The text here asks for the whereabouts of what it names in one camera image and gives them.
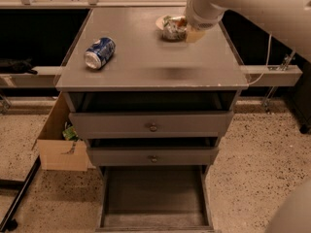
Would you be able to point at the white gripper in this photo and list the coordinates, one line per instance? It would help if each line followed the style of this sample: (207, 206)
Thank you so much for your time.
(203, 20)

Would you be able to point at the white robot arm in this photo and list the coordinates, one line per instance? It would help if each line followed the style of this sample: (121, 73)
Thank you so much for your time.
(289, 21)

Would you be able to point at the grey drawer cabinet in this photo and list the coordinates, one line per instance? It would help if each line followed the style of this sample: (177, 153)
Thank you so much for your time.
(150, 75)

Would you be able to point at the grey top drawer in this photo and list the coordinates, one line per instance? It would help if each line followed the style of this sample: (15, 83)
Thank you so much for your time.
(150, 125)

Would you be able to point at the grey drawer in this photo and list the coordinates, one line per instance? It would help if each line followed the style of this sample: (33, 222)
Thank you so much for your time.
(151, 156)
(150, 125)
(154, 199)

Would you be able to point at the blue pepsi can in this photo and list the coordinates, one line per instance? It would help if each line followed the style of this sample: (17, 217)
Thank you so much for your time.
(99, 53)

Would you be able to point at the grey middle drawer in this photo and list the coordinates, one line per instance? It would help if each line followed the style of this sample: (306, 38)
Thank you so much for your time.
(151, 156)

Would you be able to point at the grey bottom drawer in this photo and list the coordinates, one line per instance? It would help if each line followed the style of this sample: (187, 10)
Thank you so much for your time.
(154, 199)

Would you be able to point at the white paper bowl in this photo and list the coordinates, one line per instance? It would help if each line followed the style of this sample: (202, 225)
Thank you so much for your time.
(159, 23)

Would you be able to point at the black cart at right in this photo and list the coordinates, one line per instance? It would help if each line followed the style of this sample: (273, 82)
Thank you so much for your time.
(299, 96)

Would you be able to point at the green snack bag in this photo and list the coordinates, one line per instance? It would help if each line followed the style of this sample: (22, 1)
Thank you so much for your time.
(69, 133)

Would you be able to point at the black object on ledge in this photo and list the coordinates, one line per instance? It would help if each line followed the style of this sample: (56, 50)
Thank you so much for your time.
(13, 66)

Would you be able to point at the cardboard box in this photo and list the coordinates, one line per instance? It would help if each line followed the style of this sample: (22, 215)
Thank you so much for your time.
(57, 153)

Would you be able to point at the black floor rail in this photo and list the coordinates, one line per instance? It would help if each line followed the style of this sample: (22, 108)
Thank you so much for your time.
(8, 223)

